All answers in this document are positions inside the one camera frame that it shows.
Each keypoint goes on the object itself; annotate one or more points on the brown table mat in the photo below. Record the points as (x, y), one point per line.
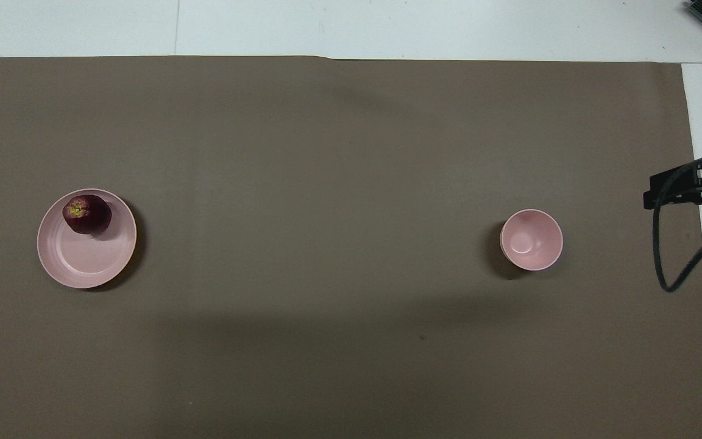
(326, 183)

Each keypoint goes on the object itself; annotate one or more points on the pink plate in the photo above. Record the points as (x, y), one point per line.
(86, 262)

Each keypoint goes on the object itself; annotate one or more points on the dark red apple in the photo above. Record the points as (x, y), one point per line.
(88, 214)

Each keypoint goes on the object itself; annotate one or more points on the pink bowl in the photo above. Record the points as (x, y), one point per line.
(532, 241)

